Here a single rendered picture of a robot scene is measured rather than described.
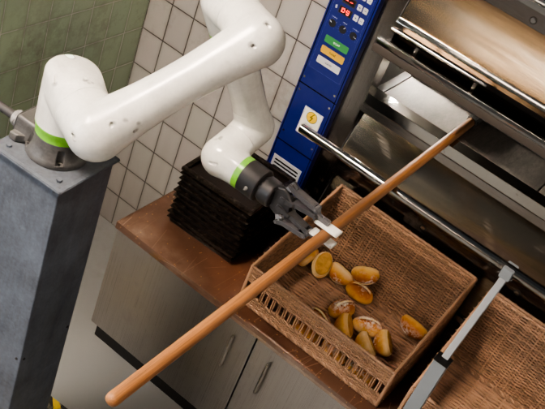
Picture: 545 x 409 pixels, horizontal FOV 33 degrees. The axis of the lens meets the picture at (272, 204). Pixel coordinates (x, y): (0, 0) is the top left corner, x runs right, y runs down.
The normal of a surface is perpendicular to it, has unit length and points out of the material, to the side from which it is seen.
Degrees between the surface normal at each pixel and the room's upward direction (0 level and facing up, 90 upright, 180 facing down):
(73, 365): 0
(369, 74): 90
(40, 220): 90
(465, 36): 70
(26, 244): 90
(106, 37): 90
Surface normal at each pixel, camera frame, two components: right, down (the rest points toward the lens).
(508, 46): -0.42, 0.08
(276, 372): -0.55, 0.36
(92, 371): 0.31, -0.75
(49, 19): 0.77, 0.56
